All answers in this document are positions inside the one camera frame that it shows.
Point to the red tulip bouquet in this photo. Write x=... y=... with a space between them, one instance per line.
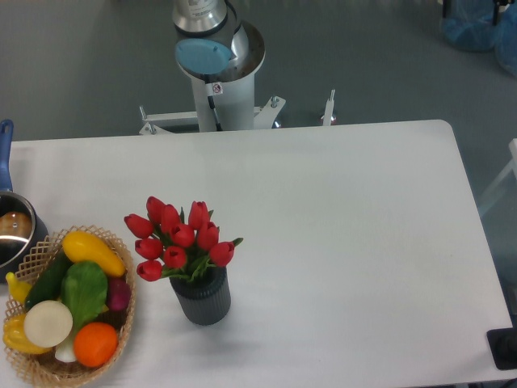
x=178 y=245

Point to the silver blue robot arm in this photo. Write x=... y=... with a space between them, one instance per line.
x=214 y=43

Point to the dark grey ribbed vase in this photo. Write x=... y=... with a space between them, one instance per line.
x=206 y=301

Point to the yellow squash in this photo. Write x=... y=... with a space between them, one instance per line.
x=80 y=246

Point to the green lettuce leaf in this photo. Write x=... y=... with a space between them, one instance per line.
x=84 y=292

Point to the orange fruit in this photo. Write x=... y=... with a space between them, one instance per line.
x=95 y=343

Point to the green cucumber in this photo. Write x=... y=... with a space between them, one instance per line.
x=48 y=284

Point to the white round onion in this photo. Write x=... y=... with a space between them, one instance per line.
x=48 y=323

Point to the woven wicker basket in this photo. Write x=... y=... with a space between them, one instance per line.
x=44 y=370

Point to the blue plastic bag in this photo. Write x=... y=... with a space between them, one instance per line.
x=482 y=26

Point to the yellow bell pepper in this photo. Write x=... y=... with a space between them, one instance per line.
x=14 y=337

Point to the black device at table edge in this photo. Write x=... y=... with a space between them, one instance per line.
x=502 y=344

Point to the blue handled saucepan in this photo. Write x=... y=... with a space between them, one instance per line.
x=21 y=227

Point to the white frame at right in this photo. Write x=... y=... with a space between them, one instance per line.
x=499 y=185

